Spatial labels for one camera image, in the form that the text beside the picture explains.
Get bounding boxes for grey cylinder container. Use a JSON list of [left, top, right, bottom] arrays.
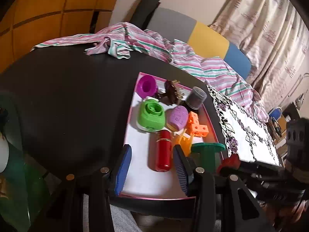
[[185, 86, 207, 110]]

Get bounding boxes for purple heart shaped box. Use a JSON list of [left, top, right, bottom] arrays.
[[165, 105, 189, 132]]

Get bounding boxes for pink rimmed white tray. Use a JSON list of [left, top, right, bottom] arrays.
[[119, 72, 224, 200]]

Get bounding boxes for green plastic punch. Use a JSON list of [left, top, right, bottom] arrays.
[[137, 96, 166, 133]]

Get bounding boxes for blue cup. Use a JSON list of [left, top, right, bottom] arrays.
[[268, 106, 283, 121]]

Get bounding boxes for orange cube block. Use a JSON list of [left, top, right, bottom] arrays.
[[186, 111, 208, 137]]

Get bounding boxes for white paper cup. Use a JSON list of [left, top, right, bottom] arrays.
[[0, 132, 10, 173]]

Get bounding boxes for red metallic cylinder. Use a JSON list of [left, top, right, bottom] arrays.
[[154, 130, 173, 173]]

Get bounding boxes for wooden shelf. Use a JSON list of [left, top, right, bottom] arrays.
[[270, 101, 305, 148]]

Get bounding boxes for wooden wardrobe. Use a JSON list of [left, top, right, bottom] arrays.
[[0, 0, 126, 73]]

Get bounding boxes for purple plastic cup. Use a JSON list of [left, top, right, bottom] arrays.
[[136, 75, 158, 99]]

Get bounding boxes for beige patterned curtain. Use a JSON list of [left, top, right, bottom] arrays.
[[209, 0, 309, 112]]

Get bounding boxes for person's grey trousers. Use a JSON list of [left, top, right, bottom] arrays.
[[83, 193, 145, 232]]

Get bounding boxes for grey yellow blue padded panel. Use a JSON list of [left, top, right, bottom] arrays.
[[145, 7, 253, 80]]

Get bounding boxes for green glass side table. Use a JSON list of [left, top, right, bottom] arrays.
[[0, 89, 52, 232]]

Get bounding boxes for red plastic piece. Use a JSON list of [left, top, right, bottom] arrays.
[[216, 153, 241, 174]]

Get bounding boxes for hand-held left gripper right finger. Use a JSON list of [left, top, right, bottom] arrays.
[[173, 144, 273, 232]]

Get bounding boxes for yellow plastic clip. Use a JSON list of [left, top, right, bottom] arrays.
[[171, 128, 194, 157]]

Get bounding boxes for brown hair claw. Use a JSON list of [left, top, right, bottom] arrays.
[[154, 79, 185, 105]]

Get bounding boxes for green plastic spool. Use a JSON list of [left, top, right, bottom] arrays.
[[191, 142, 226, 174]]

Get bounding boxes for pink green striped cloth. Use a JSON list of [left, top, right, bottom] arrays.
[[30, 22, 269, 124]]

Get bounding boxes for person's right hand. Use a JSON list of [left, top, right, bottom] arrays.
[[259, 198, 306, 231]]

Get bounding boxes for black rolled mat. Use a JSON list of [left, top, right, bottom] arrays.
[[129, 0, 162, 31]]

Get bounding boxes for white floral embroidered tablecloth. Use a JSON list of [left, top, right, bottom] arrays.
[[206, 84, 285, 167]]

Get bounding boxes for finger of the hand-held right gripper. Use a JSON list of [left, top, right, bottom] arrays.
[[238, 161, 286, 174], [241, 173, 272, 189]]

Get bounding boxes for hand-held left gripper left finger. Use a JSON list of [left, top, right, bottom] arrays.
[[31, 144, 132, 232]]

